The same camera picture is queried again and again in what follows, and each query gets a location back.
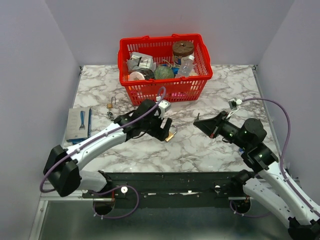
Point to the red plastic shopping basket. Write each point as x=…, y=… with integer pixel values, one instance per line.
x=160, y=48

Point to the black metal base rail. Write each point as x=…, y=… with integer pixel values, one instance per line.
x=164, y=190

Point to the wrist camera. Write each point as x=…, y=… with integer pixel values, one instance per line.
x=234, y=104
x=163, y=107

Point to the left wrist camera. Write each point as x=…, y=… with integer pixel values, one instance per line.
x=163, y=107

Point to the black tape roll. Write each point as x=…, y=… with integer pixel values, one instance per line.
x=141, y=74

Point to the large brass padlock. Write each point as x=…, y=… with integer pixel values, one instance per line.
x=171, y=133

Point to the small brass padlock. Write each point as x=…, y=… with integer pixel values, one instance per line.
x=111, y=103

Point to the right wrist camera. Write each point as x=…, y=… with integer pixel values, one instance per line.
x=234, y=104

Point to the grey foil pouch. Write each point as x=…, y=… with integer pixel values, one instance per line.
x=138, y=61

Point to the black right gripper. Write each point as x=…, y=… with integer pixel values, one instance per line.
x=211, y=125

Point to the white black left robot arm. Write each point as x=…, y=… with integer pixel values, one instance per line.
x=64, y=168

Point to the blue razor package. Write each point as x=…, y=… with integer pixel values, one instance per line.
x=78, y=126

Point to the keys with panda keychain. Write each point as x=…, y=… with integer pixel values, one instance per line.
x=110, y=115

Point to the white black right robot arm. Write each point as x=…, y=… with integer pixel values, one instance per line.
x=267, y=184

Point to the clear plastic bottle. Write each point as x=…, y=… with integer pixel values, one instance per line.
x=186, y=67

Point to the green glitter ball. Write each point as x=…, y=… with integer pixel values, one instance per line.
x=163, y=72

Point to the jar with brown lid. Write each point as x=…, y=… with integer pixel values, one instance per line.
x=181, y=50

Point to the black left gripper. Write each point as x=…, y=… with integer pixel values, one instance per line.
x=159, y=133

